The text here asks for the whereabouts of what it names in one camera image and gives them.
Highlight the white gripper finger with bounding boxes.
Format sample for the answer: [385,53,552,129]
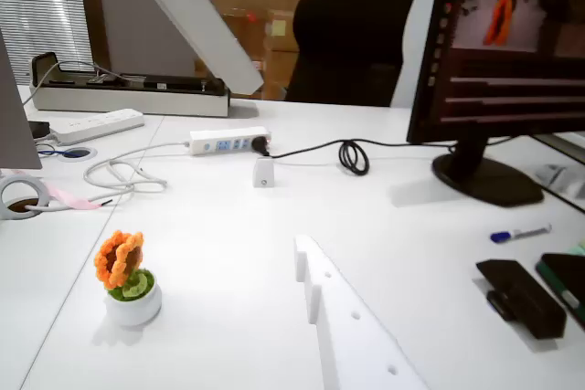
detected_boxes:
[293,233,431,390]

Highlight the crocheted sunflower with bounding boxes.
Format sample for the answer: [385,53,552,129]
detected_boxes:
[94,228,164,329]

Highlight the black rectangular device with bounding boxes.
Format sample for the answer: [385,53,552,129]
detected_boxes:
[474,258,569,341]

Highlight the blue marker pen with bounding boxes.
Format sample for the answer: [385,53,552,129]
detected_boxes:
[490,223,553,244]

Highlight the black and green case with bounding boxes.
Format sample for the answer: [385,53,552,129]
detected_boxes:
[534,251,585,332]

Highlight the white power strip blue sockets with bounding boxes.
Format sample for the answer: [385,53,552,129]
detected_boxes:
[189,126,273,157]

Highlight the black monitor with lit screen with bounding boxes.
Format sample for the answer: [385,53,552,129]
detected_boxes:
[405,0,585,207]

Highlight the black office chair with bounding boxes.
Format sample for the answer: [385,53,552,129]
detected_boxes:
[284,0,416,108]

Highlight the pink ribbon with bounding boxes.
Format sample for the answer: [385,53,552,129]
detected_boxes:
[44,183,105,211]

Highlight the long white power strip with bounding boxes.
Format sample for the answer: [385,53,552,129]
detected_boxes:
[48,108,146,146]

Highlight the white round device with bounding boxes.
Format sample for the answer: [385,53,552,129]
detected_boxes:
[0,174,50,221]

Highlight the white slanted panel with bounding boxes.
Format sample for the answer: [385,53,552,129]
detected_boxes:
[116,0,266,95]

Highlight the grey-backed monitor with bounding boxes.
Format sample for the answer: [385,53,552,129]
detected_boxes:
[0,28,43,171]

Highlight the small white camera block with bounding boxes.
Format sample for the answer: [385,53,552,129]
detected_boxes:
[252,157,277,189]

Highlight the black cable with plug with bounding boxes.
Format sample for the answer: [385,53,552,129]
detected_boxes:
[249,133,461,177]

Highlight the white coiled cable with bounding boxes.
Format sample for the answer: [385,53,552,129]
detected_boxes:
[83,141,193,194]

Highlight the grey cable tray box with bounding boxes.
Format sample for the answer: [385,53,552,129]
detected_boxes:
[28,51,231,119]

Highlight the desk grommet with blue cable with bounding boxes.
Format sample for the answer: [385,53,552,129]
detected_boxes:
[35,145,97,163]

